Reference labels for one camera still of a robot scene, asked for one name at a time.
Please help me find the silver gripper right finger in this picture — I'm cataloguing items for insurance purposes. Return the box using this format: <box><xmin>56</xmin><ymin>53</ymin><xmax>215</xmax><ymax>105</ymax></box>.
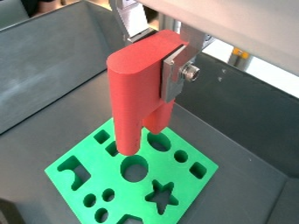
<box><xmin>161</xmin><ymin>24</ymin><xmax>215</xmax><ymax>102</ymax></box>

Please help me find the grey plastic bin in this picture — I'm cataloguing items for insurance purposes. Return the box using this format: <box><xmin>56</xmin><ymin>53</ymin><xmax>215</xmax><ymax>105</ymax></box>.
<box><xmin>0</xmin><ymin>2</ymin><xmax>299</xmax><ymax>224</ymax></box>

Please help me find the red oval-circle peg object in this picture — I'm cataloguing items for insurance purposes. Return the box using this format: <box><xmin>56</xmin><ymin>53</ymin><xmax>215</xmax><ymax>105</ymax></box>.
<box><xmin>106</xmin><ymin>30</ymin><xmax>182</xmax><ymax>156</ymax></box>

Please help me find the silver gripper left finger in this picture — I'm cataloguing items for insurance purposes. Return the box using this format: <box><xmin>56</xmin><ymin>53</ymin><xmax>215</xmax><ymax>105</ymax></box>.
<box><xmin>108</xmin><ymin>0</ymin><xmax>156</xmax><ymax>46</ymax></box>

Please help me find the green shape-sorter board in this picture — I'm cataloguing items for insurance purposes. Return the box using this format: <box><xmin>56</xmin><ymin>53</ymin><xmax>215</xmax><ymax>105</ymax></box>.
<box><xmin>45</xmin><ymin>121</ymin><xmax>217</xmax><ymax>224</ymax></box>

